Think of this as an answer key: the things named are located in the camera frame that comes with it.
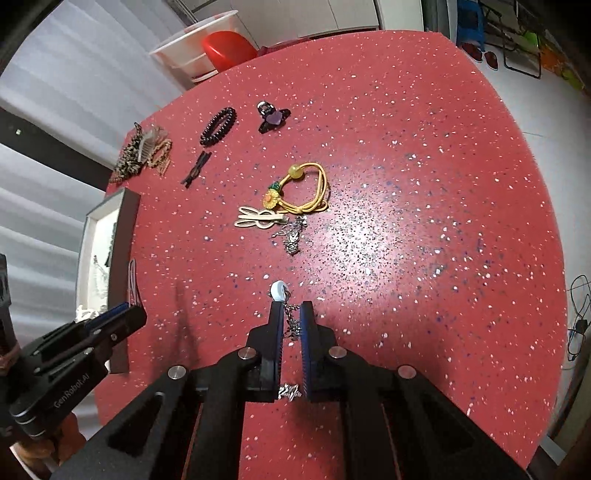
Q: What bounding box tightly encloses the beige bunny hair clip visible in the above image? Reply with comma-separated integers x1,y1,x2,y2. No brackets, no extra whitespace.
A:
235,206,291,230

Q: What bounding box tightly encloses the grey curtain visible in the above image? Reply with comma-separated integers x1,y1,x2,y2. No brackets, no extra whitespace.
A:
420,0,458,33

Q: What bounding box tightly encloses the white cardboard box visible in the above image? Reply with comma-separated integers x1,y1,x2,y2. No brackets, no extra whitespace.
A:
75,187,141,374

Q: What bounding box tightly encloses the silver charm chain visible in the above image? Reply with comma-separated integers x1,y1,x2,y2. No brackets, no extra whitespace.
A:
269,280,305,402

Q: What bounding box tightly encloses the white cabinet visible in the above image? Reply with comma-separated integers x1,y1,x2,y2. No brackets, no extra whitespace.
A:
175,0,384,38

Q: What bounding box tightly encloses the leopard print scrunchie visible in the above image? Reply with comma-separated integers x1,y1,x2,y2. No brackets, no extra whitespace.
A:
111,122,148,183

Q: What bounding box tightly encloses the blue plastic stool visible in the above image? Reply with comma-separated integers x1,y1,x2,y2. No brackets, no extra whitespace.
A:
455,0,485,47

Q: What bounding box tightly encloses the black folding chair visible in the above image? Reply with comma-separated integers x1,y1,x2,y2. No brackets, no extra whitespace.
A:
478,0,543,80

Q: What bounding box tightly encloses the yellow flower hair tie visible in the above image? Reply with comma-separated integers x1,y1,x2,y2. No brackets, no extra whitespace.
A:
261,161,329,215

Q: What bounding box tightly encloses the person's left hand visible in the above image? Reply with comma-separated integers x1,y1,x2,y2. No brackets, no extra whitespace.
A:
14,411,88,469

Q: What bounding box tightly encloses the silver heart chain bracelet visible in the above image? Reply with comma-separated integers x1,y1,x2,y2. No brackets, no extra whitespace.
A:
90,254,112,308

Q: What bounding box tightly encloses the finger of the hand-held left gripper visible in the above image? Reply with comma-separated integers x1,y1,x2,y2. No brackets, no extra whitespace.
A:
85,305,148,354
74,302,130,333

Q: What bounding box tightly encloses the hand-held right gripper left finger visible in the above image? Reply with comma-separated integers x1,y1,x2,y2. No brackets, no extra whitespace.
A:
53,300,284,480

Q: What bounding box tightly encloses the red plastic stool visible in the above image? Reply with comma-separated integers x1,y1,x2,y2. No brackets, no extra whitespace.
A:
202,30,258,72

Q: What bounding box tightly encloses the black bunny hair clip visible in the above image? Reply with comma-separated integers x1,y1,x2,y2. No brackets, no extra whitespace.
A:
181,151,212,189

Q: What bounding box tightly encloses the grey paperclip hair clip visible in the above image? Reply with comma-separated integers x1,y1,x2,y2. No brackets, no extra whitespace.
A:
126,258,141,308

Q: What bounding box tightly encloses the white orange plastic basin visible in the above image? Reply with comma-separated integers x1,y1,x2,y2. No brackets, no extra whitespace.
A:
148,10,242,79

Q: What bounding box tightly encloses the brown beaded bracelet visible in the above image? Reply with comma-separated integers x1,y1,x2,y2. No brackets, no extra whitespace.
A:
145,138,174,177

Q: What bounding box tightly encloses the clear hair claw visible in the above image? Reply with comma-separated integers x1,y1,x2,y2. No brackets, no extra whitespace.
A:
136,124,169,153

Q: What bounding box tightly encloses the silver owl pendant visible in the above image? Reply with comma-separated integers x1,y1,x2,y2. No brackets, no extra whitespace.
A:
271,217,308,256

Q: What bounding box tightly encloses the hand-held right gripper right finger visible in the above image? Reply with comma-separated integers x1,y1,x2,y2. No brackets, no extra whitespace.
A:
299,301,532,480

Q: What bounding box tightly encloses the orange green colourful cloth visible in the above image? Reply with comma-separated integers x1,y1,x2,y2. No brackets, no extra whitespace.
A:
522,28,591,97

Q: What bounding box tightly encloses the black claw clip purple heart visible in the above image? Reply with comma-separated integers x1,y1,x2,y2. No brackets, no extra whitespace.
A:
256,100,291,134

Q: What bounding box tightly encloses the black spiral hair tie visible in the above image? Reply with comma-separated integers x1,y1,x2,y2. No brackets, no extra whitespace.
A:
199,107,237,147

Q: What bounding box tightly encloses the black cable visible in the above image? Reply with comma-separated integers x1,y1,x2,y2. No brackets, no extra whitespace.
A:
566,274,591,365

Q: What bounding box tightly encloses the white curtain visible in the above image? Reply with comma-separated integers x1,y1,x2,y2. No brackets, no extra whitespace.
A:
0,0,204,324

